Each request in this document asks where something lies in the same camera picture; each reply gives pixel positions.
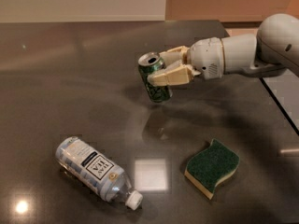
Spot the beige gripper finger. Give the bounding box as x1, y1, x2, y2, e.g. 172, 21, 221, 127
147, 63, 200, 87
159, 46, 189, 66

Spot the green soda can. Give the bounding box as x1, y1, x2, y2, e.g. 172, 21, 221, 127
138, 52, 172, 103

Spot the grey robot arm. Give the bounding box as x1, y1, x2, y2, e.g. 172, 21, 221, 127
148, 14, 299, 86

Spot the green and yellow sponge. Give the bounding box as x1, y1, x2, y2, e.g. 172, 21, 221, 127
184, 139, 240, 200

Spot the clear plastic water bottle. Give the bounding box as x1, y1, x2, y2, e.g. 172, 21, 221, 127
55, 136, 143, 210

